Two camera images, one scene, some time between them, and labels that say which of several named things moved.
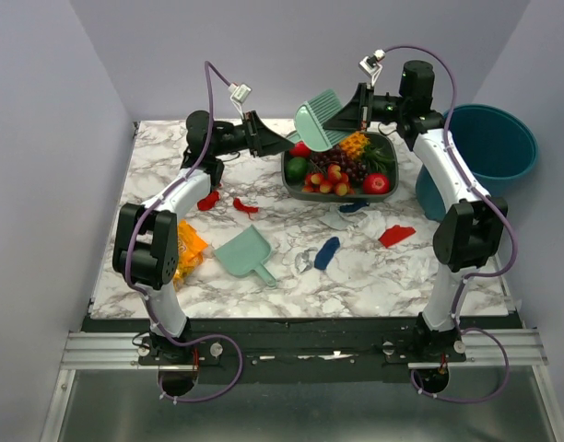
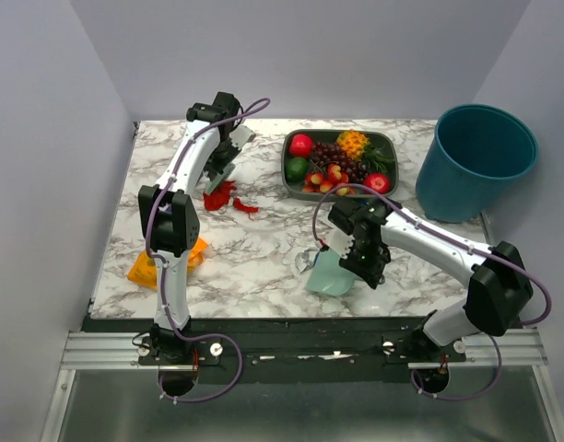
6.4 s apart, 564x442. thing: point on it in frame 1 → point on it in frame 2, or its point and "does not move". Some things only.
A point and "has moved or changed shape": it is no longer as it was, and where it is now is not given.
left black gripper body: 250,126 → 223,155
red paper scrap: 238,203 does not move
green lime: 296,168 does not move
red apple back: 300,150 does not move
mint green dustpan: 246,252 → 328,276
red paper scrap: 206,203 has moved or changed shape
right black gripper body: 368,106 → 368,260
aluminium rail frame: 488,348 does not move
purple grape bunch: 354,168 does not move
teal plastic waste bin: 499,147 does not move
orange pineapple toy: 354,145 does not move
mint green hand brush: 311,117 → 220,178
